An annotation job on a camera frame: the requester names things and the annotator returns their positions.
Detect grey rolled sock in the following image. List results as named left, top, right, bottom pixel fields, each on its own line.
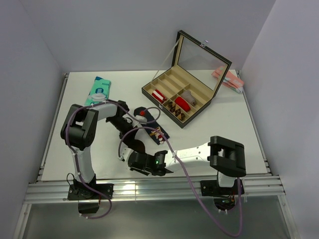
left=180, top=90, right=196, bottom=106

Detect pink sock pair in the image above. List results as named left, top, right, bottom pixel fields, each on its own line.
left=211, top=66, right=244, bottom=94

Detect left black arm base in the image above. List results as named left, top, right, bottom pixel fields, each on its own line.
left=66, top=173, right=114, bottom=219

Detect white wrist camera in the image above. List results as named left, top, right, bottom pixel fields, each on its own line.
left=135, top=115, right=148, bottom=124
left=119, top=147, right=135, bottom=162

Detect mint green sock pair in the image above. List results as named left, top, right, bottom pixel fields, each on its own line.
left=84, top=76, right=111, bottom=106

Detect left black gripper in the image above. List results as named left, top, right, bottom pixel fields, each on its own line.
left=107, top=116, right=139, bottom=148

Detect black compartment storage box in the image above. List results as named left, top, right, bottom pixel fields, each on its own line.
left=142, top=30, right=232, bottom=128

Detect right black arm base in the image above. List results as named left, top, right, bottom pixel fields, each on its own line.
left=200, top=179, right=245, bottom=213

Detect red white striped rolled sock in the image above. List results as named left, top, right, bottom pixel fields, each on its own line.
left=152, top=89, right=167, bottom=104

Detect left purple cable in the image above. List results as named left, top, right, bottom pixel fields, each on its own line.
left=65, top=99, right=161, bottom=220

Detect navy patterned sock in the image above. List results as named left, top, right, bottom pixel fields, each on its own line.
left=134, top=107, right=169, bottom=145

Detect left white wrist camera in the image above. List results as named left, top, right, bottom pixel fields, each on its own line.
left=135, top=115, right=148, bottom=124

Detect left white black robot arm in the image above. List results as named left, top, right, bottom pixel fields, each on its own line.
left=60, top=100, right=135, bottom=199

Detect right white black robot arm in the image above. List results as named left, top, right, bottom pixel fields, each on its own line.
left=121, top=136, right=246, bottom=194

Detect aluminium frame rail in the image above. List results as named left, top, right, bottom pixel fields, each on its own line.
left=23, top=175, right=285, bottom=204

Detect brown argyle rolled sock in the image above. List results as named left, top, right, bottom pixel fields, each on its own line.
left=166, top=101, right=185, bottom=121

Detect purple cable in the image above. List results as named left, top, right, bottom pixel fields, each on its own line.
left=65, top=99, right=161, bottom=220
left=118, top=126, right=244, bottom=238

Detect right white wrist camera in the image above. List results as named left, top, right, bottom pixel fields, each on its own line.
left=119, top=147, right=135, bottom=162

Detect dark brown sock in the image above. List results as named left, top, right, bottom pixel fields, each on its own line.
left=122, top=130, right=146, bottom=153

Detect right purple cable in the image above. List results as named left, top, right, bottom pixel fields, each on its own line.
left=118, top=126, right=244, bottom=238

